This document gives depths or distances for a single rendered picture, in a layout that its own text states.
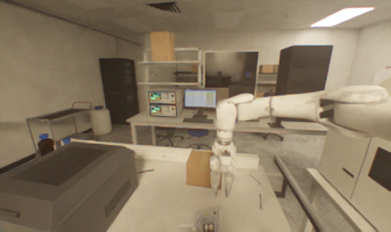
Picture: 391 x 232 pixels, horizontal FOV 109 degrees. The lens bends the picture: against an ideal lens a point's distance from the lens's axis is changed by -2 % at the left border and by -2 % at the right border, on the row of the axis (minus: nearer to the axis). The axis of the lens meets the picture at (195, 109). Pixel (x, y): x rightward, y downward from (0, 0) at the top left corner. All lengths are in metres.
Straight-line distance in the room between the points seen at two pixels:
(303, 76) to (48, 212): 2.57
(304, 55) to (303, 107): 2.03
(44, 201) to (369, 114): 0.88
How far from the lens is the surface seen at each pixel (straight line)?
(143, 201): 1.00
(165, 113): 2.37
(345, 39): 6.02
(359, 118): 0.43
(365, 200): 1.17
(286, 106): 0.48
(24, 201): 0.79
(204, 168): 0.95
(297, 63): 2.45
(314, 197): 1.50
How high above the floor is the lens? 1.60
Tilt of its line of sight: 14 degrees down
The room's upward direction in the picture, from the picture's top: straight up
